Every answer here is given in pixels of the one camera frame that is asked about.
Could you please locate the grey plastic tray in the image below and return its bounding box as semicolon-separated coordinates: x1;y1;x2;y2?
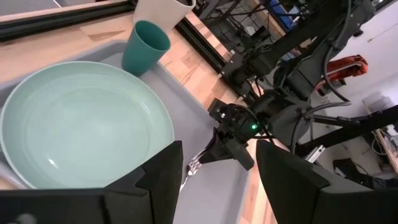
0;40;249;224

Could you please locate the white plant pot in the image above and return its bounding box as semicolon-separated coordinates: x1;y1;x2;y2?
132;0;197;32

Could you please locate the black frame bar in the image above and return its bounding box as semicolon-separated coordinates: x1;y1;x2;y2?
294;105;398;157

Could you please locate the pale green plate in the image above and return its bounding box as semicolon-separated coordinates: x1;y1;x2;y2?
0;61;175;190

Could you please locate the teal plastic cup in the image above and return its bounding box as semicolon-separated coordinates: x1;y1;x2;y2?
121;20;171;77

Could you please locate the black cabled device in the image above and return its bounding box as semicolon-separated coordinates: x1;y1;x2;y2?
332;157;398;189

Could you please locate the blue crate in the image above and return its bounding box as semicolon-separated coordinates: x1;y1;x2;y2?
266;0;295;30

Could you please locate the black table frame rail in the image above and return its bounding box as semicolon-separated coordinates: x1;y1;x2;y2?
0;0;137;42
174;17;229;74

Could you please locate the orange machine part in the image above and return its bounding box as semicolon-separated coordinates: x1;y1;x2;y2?
315;54;369;91

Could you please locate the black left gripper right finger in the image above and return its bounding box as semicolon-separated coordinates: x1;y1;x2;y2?
255;139;398;224

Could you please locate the silver aluminium bracket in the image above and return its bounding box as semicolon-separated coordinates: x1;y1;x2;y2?
305;144;326;163

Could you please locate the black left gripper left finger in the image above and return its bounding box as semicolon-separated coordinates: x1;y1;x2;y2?
0;140;184;224

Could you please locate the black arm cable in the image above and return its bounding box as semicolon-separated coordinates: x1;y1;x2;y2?
322;0;353;103

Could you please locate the metal fork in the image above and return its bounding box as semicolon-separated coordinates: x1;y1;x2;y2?
179;149;208;192

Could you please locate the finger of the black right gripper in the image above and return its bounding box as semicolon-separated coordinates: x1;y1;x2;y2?
228;139;254;171
198;128;233;165

